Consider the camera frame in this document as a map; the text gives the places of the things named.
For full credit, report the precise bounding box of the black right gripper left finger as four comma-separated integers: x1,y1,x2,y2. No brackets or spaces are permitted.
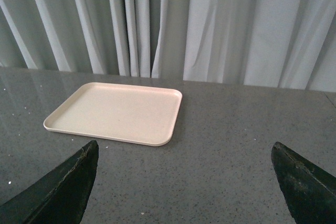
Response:
1,141,99,223

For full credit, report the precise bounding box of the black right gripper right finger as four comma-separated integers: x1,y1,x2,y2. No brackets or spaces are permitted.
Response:
271,142,335,223

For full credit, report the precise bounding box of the grey pleated curtain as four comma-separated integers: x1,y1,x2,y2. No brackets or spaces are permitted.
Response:
1,0,335,92

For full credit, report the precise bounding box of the beige rectangular plastic tray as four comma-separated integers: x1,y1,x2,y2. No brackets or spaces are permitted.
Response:
44,82,183,146

